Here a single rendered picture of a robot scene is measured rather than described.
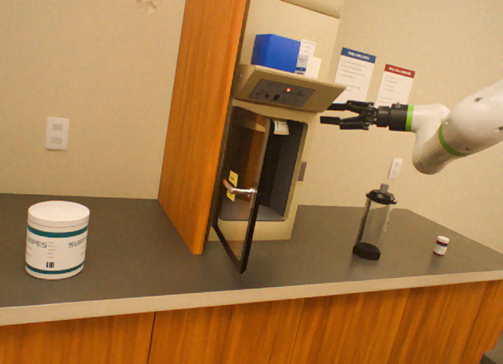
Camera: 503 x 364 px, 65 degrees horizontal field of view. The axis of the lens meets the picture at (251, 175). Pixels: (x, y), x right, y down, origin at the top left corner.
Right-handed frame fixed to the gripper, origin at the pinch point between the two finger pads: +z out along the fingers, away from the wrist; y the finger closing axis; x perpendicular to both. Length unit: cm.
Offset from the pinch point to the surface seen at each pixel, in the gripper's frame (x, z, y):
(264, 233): 23.0, 15.3, 40.8
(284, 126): -5.8, 11.8, 17.0
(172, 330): 7, 23, 86
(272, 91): -23.8, 11.3, 23.1
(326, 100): -13.8, -1.9, 12.2
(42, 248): -22, 46, 87
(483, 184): 118, -77, -93
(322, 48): -25.2, 1.7, -0.3
